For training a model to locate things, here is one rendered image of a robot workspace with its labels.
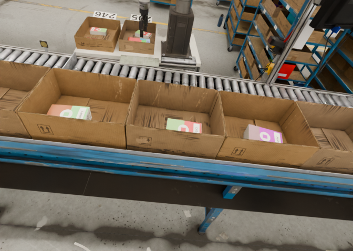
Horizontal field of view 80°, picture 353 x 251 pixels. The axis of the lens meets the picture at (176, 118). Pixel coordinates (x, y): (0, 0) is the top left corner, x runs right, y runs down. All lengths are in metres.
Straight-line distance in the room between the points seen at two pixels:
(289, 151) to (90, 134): 0.81
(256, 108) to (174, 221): 1.04
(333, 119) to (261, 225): 0.99
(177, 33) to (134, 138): 1.09
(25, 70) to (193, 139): 0.84
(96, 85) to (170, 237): 1.17
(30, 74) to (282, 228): 1.98
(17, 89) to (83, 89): 0.34
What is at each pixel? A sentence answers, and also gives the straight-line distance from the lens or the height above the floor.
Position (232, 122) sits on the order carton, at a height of 0.89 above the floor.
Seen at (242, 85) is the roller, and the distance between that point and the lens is 1.70.
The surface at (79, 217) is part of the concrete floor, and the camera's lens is 1.80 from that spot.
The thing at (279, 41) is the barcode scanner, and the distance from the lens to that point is 1.69.
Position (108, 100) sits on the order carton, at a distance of 1.15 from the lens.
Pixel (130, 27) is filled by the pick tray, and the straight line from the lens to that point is 2.14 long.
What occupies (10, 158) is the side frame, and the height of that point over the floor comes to 0.79.
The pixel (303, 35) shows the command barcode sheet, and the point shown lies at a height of 1.14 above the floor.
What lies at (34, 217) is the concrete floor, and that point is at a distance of 1.90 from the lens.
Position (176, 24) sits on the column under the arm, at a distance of 1.72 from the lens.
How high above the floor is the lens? 1.66
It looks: 46 degrees down
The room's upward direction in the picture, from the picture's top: 11 degrees clockwise
